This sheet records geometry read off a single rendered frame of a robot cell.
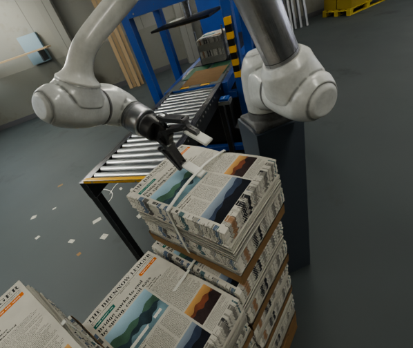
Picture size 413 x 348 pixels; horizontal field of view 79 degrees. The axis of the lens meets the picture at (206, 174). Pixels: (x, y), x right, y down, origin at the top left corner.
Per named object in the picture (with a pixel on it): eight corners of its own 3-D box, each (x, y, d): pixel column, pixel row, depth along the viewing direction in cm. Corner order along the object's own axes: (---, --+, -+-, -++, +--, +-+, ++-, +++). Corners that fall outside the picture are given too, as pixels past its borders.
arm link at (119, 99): (139, 130, 82) (108, 134, 71) (106, 108, 87) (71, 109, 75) (148, 98, 78) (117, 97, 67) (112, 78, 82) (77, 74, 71)
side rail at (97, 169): (96, 198, 151) (85, 183, 144) (89, 197, 153) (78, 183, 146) (176, 102, 248) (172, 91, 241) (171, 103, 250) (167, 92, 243)
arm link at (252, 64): (272, 93, 108) (265, 38, 96) (300, 104, 94) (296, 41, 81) (239, 108, 106) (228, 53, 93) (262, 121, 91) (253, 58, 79)
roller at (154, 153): (175, 148, 150) (177, 156, 152) (114, 153, 168) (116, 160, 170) (172, 150, 146) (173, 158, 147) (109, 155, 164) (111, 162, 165)
